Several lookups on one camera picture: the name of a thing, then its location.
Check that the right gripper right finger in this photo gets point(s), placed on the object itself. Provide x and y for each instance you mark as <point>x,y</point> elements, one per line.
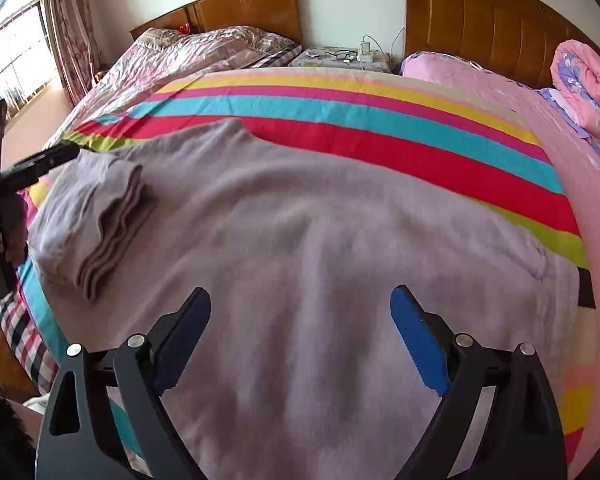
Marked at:
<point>523,436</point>

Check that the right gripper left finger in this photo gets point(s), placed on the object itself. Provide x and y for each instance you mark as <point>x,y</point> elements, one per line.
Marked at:
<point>79,438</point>

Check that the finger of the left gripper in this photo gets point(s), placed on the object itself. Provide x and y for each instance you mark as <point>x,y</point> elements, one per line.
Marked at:
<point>28,171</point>

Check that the person left hand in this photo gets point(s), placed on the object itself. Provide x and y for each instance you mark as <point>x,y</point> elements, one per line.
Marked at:
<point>14,244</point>

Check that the window with grille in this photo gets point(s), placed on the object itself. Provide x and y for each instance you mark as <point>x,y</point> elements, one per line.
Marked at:
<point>27,66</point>

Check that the floral pink curtain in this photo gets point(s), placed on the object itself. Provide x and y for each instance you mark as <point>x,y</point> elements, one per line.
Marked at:
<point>73,44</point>

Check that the plaid bed sheet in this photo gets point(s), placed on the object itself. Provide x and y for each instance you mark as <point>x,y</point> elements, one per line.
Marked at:
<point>27,368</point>

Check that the pink floral quilt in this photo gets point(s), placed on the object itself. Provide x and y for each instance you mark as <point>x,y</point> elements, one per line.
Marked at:
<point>160,56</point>

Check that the pink bed sheet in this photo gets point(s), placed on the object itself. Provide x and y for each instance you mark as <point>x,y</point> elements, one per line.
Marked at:
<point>578,168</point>

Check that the left wooden headboard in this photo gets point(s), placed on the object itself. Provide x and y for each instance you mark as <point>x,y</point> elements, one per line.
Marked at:
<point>278,16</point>

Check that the wooden headboard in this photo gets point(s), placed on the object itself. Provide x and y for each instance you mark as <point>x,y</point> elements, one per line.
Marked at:
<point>278,16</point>
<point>514,38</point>

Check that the rainbow striped blanket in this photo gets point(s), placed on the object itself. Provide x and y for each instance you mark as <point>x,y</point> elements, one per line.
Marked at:
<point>444,138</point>

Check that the nightstand with floral cloth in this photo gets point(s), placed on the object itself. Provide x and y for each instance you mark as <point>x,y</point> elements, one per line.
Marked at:
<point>336,57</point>

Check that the white power strip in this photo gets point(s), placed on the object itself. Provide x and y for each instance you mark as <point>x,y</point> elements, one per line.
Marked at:
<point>365,53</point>

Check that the rolled pink floral comforter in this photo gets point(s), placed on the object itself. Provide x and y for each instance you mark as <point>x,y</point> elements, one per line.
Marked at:
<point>576,75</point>

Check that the right wooden headboard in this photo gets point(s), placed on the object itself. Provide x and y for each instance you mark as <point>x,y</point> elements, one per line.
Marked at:
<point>514,38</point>

